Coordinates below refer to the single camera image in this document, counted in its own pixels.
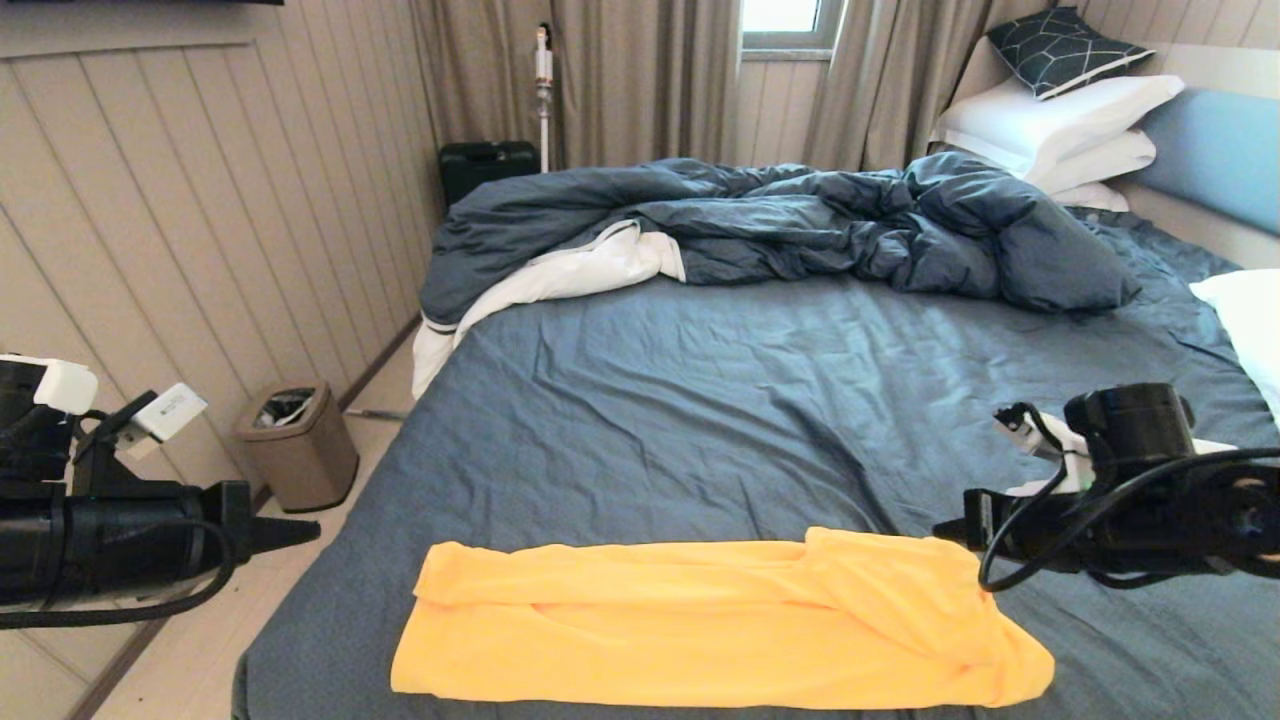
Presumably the yellow printed t-shirt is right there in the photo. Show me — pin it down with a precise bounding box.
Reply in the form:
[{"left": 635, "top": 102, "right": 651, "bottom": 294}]
[{"left": 390, "top": 527, "right": 1057, "bottom": 711}]

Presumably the brown trash bin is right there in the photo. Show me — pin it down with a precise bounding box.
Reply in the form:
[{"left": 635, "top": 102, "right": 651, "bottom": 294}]
[{"left": 235, "top": 380, "right": 360, "bottom": 514}]

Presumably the crumpled dark trash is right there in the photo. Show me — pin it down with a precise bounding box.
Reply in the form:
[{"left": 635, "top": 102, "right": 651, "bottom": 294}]
[{"left": 258, "top": 390, "right": 316, "bottom": 429}]

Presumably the dark blue bed sheet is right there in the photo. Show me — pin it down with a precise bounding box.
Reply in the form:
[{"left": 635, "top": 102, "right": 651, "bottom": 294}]
[{"left": 230, "top": 208, "right": 1280, "bottom": 720}]

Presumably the dark blue duvet white lining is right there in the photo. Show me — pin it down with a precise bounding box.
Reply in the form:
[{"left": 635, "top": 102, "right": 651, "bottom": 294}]
[{"left": 412, "top": 153, "right": 1143, "bottom": 399}]

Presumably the large white pillow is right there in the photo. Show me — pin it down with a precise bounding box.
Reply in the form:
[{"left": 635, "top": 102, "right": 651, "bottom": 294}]
[{"left": 928, "top": 74, "right": 1187, "bottom": 185}]

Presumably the dark green hard case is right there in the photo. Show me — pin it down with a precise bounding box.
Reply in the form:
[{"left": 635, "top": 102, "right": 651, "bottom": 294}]
[{"left": 438, "top": 142, "right": 541, "bottom": 209}]

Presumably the blue padded headboard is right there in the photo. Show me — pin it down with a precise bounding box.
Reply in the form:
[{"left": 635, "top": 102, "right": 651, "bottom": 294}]
[{"left": 1133, "top": 88, "right": 1280, "bottom": 239}]

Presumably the beige curtain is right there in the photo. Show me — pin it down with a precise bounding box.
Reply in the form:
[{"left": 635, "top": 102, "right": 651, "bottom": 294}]
[
  {"left": 800, "top": 0, "right": 1089, "bottom": 174},
  {"left": 410, "top": 0, "right": 741, "bottom": 173}
]

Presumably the dark geometric patterned cushion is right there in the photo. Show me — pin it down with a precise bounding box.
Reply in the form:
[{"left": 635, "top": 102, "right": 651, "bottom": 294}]
[{"left": 985, "top": 7, "right": 1156, "bottom": 102}]

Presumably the white stick vacuum cleaner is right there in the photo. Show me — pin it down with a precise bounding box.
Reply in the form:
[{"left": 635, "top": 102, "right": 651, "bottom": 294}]
[{"left": 533, "top": 24, "right": 556, "bottom": 175}]

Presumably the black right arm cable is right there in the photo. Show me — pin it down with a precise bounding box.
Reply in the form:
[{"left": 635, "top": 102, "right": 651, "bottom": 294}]
[{"left": 978, "top": 403, "right": 1280, "bottom": 593}]

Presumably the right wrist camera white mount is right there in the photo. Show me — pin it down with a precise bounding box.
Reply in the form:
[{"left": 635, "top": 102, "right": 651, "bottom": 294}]
[{"left": 993, "top": 403, "right": 1093, "bottom": 497}]

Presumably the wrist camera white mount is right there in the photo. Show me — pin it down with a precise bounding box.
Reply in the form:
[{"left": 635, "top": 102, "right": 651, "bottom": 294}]
[
  {"left": 993, "top": 403, "right": 1093, "bottom": 497},
  {"left": 0, "top": 355, "right": 209, "bottom": 463}
]

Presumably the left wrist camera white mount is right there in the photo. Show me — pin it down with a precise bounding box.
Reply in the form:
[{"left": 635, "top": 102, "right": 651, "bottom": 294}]
[{"left": 0, "top": 355, "right": 209, "bottom": 463}]

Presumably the beige headboard frame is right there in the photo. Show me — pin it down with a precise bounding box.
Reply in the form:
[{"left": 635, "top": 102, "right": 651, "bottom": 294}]
[{"left": 948, "top": 38, "right": 1280, "bottom": 272}]

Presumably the window with grey frame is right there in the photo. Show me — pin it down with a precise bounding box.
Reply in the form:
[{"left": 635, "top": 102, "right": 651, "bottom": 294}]
[{"left": 738, "top": 0, "right": 846, "bottom": 54}]

